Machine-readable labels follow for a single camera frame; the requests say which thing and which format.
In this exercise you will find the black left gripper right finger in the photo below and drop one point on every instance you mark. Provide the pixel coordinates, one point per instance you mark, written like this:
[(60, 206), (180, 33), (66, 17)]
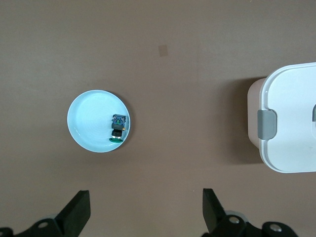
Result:
[(217, 222)]

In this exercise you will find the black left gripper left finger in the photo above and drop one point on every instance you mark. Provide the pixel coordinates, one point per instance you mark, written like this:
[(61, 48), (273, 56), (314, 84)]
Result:
[(71, 217)]

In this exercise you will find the light blue round plate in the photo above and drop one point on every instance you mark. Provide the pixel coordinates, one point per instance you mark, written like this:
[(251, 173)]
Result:
[(91, 118)]

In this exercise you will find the white lidded lunch box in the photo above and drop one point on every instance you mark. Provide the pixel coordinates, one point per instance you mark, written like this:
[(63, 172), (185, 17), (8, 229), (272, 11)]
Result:
[(291, 123)]

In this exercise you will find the green push button switch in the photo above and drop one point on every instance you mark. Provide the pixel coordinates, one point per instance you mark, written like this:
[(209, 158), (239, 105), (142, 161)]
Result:
[(118, 126)]

